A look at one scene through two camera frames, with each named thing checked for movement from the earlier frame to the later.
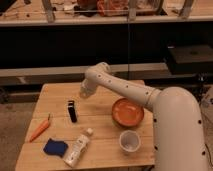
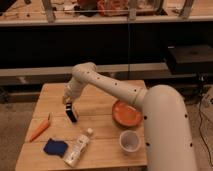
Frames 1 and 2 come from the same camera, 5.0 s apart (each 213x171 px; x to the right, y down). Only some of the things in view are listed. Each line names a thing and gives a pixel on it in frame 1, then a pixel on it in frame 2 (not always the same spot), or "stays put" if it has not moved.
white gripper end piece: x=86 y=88 -> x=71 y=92
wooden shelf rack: x=58 y=41 stays put
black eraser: x=71 y=111 stays put
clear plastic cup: x=130 y=140 stays put
